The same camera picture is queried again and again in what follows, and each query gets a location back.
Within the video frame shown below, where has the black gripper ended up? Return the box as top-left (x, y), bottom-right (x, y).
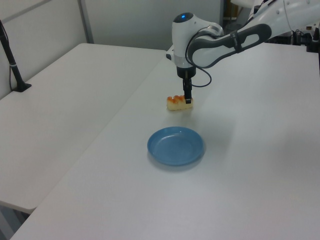
top-left (176, 66), bottom-right (197, 105)

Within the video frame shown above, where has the toy bread with orange topping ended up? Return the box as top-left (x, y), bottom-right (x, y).
top-left (166, 94), bottom-right (195, 112)

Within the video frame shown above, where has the blue plastic plate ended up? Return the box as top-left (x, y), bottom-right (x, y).
top-left (146, 126), bottom-right (207, 167)

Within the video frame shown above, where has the black equipment on bench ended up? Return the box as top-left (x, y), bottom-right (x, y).
top-left (291, 21), bottom-right (320, 54)

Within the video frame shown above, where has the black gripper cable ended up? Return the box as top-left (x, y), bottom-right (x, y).
top-left (184, 24), bottom-right (214, 89)

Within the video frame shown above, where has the grey partition frame post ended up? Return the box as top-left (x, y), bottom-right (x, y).
top-left (76, 0), bottom-right (95, 45)

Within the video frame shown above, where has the black camera stand pole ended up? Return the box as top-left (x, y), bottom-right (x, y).
top-left (0, 19), bottom-right (33, 93)

